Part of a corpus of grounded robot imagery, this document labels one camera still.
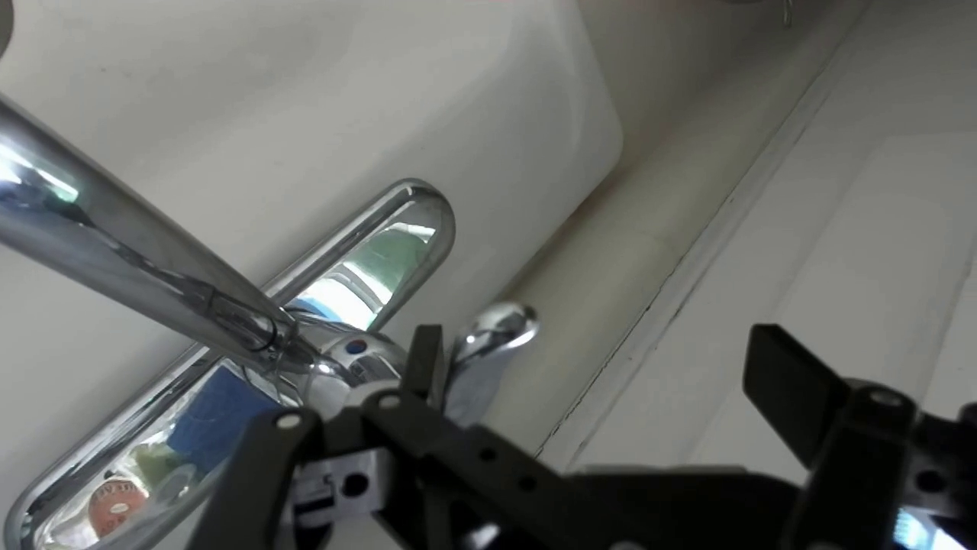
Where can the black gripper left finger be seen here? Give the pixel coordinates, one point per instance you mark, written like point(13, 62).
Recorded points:
point(476, 447)

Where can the white ceramic sink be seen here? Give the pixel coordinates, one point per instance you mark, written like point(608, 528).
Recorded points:
point(338, 93)

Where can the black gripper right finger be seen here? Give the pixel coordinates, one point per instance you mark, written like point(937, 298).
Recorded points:
point(865, 459)

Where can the chrome faucet spout with base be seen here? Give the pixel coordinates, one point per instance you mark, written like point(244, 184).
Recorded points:
point(112, 238)

